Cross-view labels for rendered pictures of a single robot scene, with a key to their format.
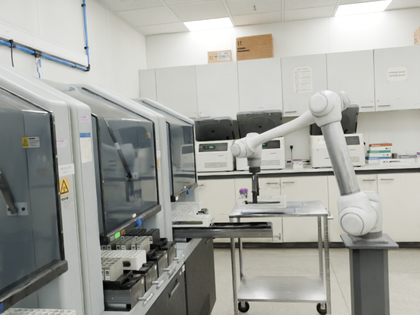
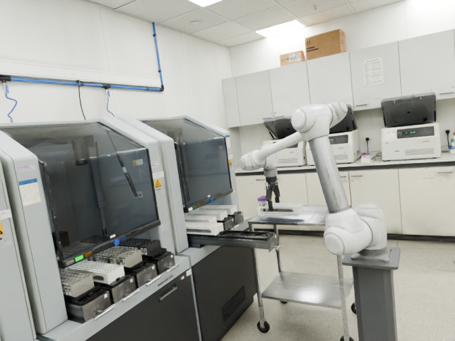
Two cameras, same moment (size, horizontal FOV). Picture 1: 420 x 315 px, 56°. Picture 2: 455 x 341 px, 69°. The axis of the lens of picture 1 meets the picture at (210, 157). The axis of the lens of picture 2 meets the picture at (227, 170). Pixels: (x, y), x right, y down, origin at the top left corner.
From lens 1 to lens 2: 0.84 m
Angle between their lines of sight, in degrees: 20
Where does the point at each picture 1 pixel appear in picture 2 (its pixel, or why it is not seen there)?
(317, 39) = (392, 26)
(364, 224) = (344, 246)
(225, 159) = (296, 155)
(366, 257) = (365, 275)
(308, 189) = (378, 183)
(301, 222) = not seen: hidden behind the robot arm
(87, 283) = (38, 302)
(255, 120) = not seen: hidden behind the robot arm
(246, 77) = (315, 75)
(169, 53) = (250, 60)
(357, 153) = (430, 145)
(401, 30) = not seen: outside the picture
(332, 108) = (313, 124)
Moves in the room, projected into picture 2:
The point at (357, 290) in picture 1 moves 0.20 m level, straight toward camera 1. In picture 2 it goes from (358, 306) to (344, 325)
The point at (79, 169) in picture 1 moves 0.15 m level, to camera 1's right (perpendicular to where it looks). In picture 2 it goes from (20, 211) to (51, 210)
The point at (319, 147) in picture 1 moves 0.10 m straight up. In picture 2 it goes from (388, 140) to (388, 130)
